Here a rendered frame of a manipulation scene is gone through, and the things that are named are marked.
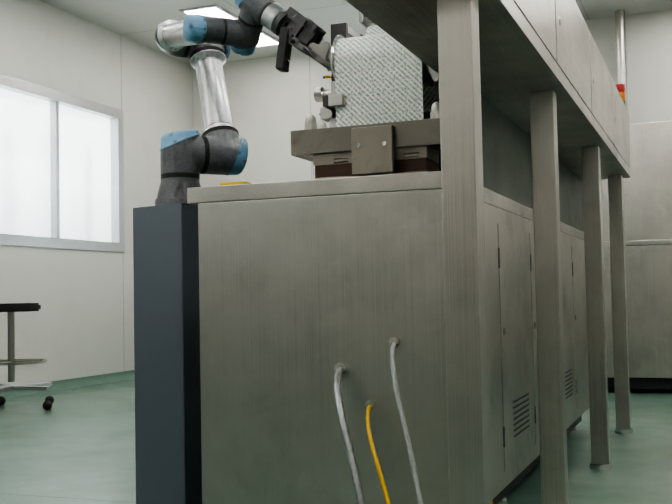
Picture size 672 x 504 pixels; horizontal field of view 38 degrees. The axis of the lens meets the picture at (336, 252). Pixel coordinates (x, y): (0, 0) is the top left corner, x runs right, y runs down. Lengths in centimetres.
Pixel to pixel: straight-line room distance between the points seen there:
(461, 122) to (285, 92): 723
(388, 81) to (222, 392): 89
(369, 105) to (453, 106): 89
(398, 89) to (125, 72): 595
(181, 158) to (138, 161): 545
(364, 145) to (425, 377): 56
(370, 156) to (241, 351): 56
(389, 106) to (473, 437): 112
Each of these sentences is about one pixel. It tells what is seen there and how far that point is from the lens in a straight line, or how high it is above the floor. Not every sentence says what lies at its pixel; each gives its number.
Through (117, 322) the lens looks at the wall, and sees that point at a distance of 801.
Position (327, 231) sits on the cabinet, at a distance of 226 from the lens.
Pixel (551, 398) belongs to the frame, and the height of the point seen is 36.
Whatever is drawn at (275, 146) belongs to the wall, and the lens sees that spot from 881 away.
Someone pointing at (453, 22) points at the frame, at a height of 108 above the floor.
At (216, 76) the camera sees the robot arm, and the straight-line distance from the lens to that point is 312.
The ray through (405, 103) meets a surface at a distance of 251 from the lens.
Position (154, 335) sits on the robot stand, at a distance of 288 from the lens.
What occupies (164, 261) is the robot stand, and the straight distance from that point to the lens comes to 285.
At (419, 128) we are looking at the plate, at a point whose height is 101.
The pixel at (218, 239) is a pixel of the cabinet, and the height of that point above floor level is 77.
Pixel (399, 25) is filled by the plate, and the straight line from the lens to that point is 192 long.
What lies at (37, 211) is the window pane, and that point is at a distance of 730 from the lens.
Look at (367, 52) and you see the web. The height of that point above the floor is 125.
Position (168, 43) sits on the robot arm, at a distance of 308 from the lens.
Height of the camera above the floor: 62
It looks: 3 degrees up
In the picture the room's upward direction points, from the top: 1 degrees counter-clockwise
